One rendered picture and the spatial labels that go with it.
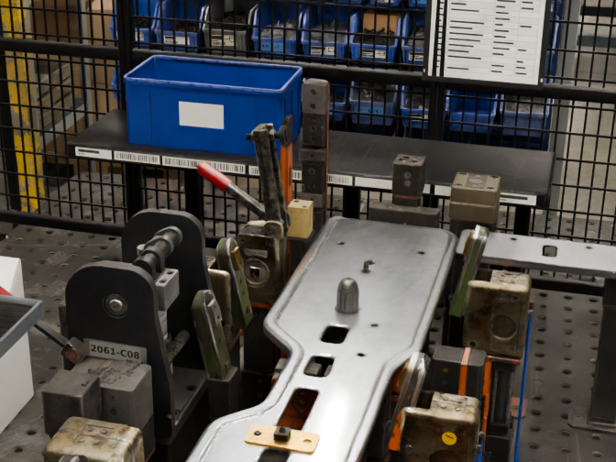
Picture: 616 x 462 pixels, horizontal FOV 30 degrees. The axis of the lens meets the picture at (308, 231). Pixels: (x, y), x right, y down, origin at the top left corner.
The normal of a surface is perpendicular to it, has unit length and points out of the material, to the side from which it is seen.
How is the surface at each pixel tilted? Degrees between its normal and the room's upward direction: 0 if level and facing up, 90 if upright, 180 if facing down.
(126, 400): 90
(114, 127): 0
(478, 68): 90
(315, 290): 0
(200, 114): 90
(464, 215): 88
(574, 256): 0
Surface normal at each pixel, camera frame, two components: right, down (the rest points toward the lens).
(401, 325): 0.01, -0.91
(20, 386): 0.97, 0.11
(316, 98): -0.26, 0.39
